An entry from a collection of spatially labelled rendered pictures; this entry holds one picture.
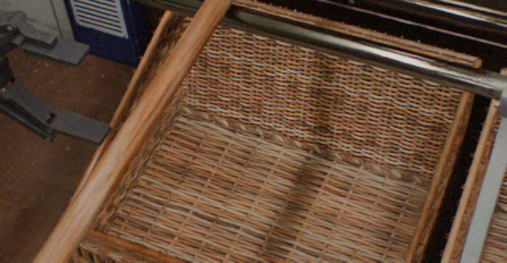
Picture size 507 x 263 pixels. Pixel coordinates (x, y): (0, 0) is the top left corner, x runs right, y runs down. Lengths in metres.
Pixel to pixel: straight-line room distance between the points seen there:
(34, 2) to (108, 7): 0.23
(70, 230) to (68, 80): 1.03
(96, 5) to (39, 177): 0.35
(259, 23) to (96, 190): 0.32
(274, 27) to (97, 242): 0.54
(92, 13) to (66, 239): 1.01
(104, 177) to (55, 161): 0.85
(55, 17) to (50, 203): 0.45
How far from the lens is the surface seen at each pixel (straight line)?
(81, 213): 1.01
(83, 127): 1.19
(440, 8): 1.54
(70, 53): 1.09
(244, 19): 1.21
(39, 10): 2.10
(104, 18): 1.94
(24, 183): 1.86
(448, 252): 1.47
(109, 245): 1.57
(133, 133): 1.06
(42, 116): 1.21
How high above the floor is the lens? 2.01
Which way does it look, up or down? 50 degrees down
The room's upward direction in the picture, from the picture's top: 6 degrees counter-clockwise
